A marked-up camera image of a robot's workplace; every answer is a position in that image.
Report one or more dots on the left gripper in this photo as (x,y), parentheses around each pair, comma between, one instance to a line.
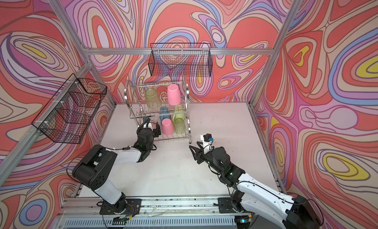
(140,130)

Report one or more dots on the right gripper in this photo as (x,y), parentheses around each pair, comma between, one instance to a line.
(199,153)

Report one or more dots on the pink plastic cup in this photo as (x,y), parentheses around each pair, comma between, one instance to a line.
(167,127)
(173,94)

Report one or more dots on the blue ceramic mug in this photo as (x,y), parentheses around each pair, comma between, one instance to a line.
(164,113)

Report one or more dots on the green transparent cup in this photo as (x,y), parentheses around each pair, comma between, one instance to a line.
(179,126)
(152,99)

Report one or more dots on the light green ceramic mug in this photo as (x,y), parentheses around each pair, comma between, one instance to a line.
(179,113)

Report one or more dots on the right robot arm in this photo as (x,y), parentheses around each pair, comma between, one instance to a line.
(285,211)

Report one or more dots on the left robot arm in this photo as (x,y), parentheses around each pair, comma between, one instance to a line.
(95,167)

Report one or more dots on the steel two-tier dish rack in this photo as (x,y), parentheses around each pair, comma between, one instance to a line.
(134,96)

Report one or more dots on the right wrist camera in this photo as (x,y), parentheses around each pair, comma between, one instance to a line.
(207,138)

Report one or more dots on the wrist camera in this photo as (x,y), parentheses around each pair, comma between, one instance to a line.
(146,123)
(207,138)

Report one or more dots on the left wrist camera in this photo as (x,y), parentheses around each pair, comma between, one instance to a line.
(146,123)

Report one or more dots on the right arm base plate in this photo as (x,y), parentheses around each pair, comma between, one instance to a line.
(227,205)

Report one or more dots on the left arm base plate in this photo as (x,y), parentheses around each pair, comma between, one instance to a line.
(128,206)

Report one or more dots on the black wire basket left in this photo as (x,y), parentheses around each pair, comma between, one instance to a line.
(77,102)

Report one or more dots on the black wire basket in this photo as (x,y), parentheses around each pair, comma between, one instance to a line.
(176,59)
(77,102)

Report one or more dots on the black wire basket back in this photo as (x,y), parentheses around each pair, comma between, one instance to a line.
(176,59)

